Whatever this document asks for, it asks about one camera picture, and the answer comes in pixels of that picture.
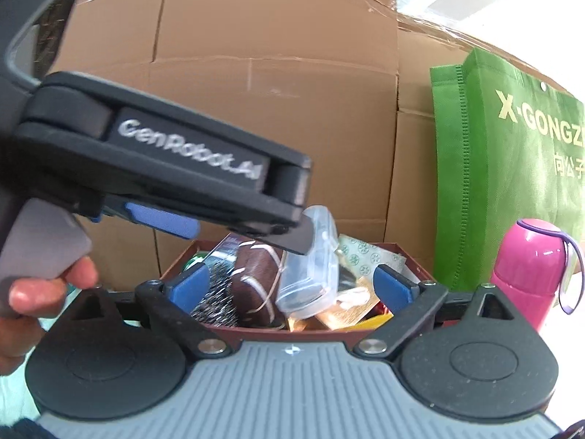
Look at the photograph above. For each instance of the green jar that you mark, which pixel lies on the green jar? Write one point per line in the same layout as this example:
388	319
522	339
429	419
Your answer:
194	263

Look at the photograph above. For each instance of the clear plastic box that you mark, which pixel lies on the clear plastic box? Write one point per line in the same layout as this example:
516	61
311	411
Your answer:
311	279

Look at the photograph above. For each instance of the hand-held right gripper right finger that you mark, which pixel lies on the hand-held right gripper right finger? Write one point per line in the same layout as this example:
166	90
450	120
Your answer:
393	286

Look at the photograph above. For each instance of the person's left hand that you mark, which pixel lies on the person's left hand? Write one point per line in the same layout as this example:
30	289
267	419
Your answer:
41	295

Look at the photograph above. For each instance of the brown white-striped pouch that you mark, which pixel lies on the brown white-striped pouch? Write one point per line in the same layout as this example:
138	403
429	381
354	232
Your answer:
253	283

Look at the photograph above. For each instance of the green patterned beige packet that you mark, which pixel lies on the green patterned beige packet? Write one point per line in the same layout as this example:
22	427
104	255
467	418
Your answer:
365	256

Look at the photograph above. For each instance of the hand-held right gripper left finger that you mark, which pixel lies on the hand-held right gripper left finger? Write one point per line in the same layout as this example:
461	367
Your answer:
187	290

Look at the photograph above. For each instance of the gold foil packet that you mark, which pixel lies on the gold foil packet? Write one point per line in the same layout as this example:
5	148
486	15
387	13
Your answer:
352	313

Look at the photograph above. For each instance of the dark red storage box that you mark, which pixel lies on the dark red storage box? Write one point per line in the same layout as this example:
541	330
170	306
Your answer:
283	335

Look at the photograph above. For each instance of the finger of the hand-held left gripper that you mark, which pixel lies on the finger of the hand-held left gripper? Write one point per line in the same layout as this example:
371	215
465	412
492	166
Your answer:
292	201
160	219

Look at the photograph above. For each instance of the green fabric bag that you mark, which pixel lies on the green fabric bag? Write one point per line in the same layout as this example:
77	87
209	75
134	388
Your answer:
493	183

